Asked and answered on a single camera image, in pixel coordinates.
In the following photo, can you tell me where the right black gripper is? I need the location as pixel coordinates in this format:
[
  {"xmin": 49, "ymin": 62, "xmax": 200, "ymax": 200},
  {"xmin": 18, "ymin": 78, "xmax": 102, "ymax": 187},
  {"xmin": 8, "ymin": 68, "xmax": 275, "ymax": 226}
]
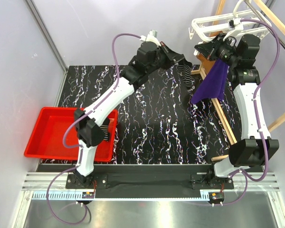
[{"xmin": 195, "ymin": 33, "xmax": 239, "ymax": 67}]

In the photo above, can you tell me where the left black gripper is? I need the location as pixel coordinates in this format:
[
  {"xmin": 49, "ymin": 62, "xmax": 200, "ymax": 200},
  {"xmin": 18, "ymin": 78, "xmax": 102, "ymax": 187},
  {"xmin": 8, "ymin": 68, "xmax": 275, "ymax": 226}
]
[{"xmin": 146, "ymin": 42, "xmax": 183, "ymax": 74}]

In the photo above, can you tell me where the black striped sock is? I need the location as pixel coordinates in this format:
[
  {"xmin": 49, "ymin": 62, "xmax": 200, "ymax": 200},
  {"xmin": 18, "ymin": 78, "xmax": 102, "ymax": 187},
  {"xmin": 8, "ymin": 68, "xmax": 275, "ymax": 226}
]
[
  {"xmin": 100, "ymin": 118, "xmax": 110, "ymax": 142},
  {"xmin": 178, "ymin": 58, "xmax": 194, "ymax": 90}
]

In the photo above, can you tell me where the white clip hanger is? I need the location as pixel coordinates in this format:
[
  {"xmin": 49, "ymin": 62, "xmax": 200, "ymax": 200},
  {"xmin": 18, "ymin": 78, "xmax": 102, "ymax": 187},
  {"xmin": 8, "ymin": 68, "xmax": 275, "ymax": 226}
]
[{"xmin": 189, "ymin": 0, "xmax": 272, "ymax": 44}]

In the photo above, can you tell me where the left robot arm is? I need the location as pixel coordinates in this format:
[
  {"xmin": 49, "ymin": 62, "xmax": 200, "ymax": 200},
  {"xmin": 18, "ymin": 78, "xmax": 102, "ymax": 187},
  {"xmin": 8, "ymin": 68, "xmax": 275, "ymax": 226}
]
[{"xmin": 67, "ymin": 41, "xmax": 185, "ymax": 188}]

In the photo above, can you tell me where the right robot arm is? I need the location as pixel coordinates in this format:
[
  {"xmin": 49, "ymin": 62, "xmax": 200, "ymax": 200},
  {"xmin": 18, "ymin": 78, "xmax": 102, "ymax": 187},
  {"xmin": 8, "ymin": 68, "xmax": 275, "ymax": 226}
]
[{"xmin": 195, "ymin": 33, "xmax": 279, "ymax": 188}]

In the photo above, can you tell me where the wooden drying rack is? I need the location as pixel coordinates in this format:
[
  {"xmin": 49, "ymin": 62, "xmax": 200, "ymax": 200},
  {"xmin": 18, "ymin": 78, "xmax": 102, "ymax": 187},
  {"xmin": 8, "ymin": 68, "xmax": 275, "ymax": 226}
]
[{"xmin": 189, "ymin": 0, "xmax": 285, "ymax": 162}]

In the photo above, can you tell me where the orange cloth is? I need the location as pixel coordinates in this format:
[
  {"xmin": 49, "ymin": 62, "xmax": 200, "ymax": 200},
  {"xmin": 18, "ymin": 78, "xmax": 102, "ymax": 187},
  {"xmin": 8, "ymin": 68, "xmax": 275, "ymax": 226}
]
[{"xmin": 197, "ymin": 53, "xmax": 216, "ymax": 75}]

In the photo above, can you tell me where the purple cloth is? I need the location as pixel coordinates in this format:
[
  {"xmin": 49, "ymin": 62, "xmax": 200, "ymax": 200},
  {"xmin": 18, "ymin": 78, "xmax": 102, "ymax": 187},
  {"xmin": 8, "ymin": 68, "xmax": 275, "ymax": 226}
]
[{"xmin": 190, "ymin": 59, "xmax": 228, "ymax": 105}]

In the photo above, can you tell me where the metal hanging rod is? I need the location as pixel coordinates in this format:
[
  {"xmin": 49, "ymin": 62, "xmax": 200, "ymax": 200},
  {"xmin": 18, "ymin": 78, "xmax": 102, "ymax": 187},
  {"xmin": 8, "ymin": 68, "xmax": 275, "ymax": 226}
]
[{"xmin": 244, "ymin": 0, "xmax": 285, "ymax": 60}]

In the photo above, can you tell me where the red plastic tray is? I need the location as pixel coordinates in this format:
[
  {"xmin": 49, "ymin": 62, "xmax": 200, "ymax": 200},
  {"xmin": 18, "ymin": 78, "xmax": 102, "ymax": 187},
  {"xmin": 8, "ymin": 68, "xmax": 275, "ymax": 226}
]
[{"xmin": 24, "ymin": 107, "xmax": 118, "ymax": 162}]

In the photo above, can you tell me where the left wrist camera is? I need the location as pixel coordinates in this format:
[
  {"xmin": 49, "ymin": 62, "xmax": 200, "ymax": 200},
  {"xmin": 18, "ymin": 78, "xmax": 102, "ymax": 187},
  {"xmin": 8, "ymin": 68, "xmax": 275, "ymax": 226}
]
[{"xmin": 140, "ymin": 30, "xmax": 161, "ymax": 46}]

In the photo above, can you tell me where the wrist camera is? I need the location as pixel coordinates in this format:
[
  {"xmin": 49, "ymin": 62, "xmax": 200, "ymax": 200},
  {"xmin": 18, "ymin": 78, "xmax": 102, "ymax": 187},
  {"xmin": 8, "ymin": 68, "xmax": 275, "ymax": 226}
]
[
  {"xmin": 224, "ymin": 18, "xmax": 244, "ymax": 40},
  {"xmin": 140, "ymin": 30, "xmax": 161, "ymax": 46}
]

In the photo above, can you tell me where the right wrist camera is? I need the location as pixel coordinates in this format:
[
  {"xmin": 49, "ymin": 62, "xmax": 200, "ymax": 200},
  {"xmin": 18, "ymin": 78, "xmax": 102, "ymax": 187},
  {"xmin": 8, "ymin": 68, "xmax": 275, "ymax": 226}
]
[{"xmin": 224, "ymin": 18, "xmax": 244, "ymax": 40}]

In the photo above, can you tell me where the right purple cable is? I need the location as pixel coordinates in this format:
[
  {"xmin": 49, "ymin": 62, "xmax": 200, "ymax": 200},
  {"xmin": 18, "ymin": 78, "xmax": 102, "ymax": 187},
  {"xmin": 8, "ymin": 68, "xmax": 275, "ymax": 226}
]
[{"xmin": 228, "ymin": 19, "xmax": 281, "ymax": 206}]

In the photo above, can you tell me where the purple cable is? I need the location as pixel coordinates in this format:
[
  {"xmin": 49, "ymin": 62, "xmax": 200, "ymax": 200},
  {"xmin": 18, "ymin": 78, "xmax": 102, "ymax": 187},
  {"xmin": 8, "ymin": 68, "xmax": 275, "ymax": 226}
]
[
  {"xmin": 228, "ymin": 19, "xmax": 281, "ymax": 206},
  {"xmin": 46, "ymin": 33, "xmax": 143, "ymax": 225}
]

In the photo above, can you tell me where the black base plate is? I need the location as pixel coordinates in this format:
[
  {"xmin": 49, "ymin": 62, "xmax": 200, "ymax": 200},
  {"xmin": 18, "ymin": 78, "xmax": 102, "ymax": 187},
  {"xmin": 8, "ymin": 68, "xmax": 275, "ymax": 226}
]
[{"xmin": 37, "ymin": 163, "xmax": 264, "ymax": 199}]

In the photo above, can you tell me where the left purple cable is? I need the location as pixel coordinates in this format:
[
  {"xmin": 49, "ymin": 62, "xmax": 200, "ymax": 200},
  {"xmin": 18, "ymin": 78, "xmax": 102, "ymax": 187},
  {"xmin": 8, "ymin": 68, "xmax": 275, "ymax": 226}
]
[{"xmin": 46, "ymin": 33, "xmax": 143, "ymax": 225}]

